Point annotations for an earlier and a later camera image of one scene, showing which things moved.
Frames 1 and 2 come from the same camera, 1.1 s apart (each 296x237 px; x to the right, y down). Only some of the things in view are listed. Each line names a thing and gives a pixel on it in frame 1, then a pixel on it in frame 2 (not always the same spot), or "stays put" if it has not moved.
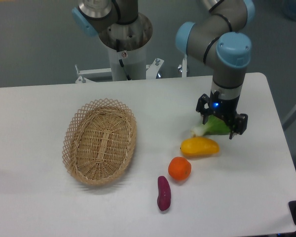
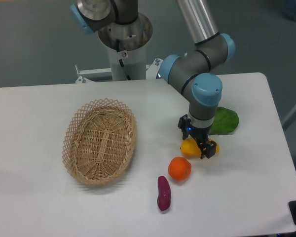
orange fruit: (179, 168) stays put
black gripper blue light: (225, 108) -> (201, 135)
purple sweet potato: (164, 198) stays put
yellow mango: (197, 145) stays put
